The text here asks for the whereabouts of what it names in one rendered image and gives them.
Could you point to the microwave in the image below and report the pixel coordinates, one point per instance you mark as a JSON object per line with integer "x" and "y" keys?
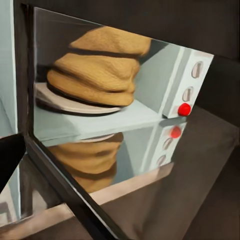
{"x": 125, "y": 107}

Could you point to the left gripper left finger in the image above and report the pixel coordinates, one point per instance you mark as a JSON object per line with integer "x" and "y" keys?
{"x": 12, "y": 149}

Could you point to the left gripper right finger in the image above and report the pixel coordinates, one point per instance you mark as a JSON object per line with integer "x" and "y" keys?
{"x": 232, "y": 149}

